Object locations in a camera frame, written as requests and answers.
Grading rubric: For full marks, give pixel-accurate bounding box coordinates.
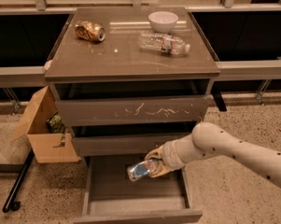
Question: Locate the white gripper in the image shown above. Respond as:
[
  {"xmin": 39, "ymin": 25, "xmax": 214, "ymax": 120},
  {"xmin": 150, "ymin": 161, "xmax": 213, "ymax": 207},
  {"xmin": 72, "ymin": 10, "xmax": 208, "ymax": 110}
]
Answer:
[{"xmin": 145, "ymin": 141, "xmax": 186, "ymax": 178}]

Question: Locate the green snack bag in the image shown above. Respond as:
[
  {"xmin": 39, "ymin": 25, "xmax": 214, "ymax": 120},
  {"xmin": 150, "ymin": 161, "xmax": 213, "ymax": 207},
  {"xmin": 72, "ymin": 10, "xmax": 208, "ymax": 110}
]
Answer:
[{"xmin": 46, "ymin": 113, "xmax": 65, "ymax": 133}]

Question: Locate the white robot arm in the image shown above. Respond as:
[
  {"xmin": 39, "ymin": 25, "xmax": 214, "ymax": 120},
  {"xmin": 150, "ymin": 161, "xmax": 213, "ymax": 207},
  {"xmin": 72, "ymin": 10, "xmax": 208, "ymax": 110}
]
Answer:
[{"xmin": 146, "ymin": 122, "xmax": 281, "ymax": 188}]

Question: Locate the crushed blue silver redbull can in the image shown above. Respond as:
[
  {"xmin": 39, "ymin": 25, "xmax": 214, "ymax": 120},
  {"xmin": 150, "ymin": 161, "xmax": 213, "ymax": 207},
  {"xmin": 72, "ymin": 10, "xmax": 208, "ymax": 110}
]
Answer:
[{"xmin": 127, "ymin": 159, "xmax": 159, "ymax": 182}]

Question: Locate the grey top drawer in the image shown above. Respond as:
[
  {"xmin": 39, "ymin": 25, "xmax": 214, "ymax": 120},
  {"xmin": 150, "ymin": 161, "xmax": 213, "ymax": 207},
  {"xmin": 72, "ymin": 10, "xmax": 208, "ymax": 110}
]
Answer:
[{"xmin": 56, "ymin": 96, "xmax": 210, "ymax": 126}]

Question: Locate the white bowl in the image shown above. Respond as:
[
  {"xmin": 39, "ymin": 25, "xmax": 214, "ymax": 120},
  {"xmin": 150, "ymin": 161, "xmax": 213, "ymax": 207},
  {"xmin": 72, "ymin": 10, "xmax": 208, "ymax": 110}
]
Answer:
[{"xmin": 148, "ymin": 11, "xmax": 178, "ymax": 34}]

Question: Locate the grey middle drawer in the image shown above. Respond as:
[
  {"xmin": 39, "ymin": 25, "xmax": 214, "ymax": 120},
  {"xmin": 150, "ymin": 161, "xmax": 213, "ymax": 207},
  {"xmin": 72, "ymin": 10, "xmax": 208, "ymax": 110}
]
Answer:
[{"xmin": 72, "ymin": 133, "xmax": 188, "ymax": 157}]

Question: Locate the grey open bottom drawer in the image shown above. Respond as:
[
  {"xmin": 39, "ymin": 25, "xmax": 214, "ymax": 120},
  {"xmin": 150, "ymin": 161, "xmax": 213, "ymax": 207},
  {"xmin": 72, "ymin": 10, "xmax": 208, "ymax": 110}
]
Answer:
[{"xmin": 74, "ymin": 155, "xmax": 203, "ymax": 224}]

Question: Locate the black floor rail leg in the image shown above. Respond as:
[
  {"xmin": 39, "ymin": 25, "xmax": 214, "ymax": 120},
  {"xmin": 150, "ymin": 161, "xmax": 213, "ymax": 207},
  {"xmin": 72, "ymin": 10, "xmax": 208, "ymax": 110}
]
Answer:
[{"xmin": 2, "ymin": 149, "xmax": 35, "ymax": 213}]

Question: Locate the cardboard box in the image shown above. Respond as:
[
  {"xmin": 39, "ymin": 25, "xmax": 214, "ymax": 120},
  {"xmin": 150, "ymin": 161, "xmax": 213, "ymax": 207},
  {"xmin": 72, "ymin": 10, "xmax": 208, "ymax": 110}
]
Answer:
[{"xmin": 12, "ymin": 86, "xmax": 79, "ymax": 163}]

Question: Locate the crushed gold can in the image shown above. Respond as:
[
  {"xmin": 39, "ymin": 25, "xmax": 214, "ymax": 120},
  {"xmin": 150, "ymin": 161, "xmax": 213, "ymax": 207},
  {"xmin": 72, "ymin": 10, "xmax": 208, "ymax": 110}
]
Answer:
[{"xmin": 75, "ymin": 21, "xmax": 105, "ymax": 42}]

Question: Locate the grey drawer cabinet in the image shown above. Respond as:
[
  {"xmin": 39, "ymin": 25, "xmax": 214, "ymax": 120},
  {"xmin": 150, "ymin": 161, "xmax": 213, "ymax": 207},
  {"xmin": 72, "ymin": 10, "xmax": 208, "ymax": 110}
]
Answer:
[{"xmin": 44, "ymin": 7, "xmax": 221, "ymax": 161}]

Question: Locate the clear plastic water bottle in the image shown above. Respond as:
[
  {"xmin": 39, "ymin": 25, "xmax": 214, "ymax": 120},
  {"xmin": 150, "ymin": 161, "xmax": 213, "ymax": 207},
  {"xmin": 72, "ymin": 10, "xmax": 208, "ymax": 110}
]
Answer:
[{"xmin": 138, "ymin": 31, "xmax": 190, "ymax": 56}]

